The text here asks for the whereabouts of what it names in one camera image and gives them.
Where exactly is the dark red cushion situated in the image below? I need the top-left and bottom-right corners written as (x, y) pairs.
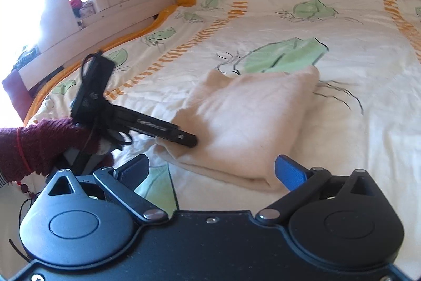
top-left (2, 70), bottom-right (35, 119)

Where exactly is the person's left forearm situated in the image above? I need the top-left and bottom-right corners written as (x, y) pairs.
top-left (0, 127), bottom-right (23, 191)

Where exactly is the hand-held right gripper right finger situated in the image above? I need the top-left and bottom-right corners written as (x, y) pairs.
top-left (256, 154), bottom-right (384, 224)

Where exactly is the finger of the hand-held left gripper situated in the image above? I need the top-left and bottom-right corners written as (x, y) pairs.
top-left (154, 125), bottom-right (198, 148)

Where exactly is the leaf print duvet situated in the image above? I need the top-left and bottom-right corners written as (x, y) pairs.
top-left (23, 0), bottom-right (421, 268)

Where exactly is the pink cloth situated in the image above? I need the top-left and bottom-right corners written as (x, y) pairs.
top-left (68, 0), bottom-right (97, 19)

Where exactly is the red bead bracelet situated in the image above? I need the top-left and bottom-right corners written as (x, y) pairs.
top-left (15, 180), bottom-right (37, 200)

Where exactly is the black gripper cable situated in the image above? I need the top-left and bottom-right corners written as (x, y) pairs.
top-left (9, 51), bottom-right (134, 262)

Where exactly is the person's left hand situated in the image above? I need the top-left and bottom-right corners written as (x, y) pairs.
top-left (20, 117), bottom-right (114, 177)

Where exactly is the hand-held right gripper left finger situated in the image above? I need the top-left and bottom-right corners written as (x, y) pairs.
top-left (39, 154), bottom-right (165, 222)

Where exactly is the red string bracelet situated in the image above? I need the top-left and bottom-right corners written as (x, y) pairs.
top-left (16, 126), bottom-right (34, 175)

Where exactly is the cream printed sweater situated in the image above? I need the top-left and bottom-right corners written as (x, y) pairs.
top-left (154, 65), bottom-right (321, 193)

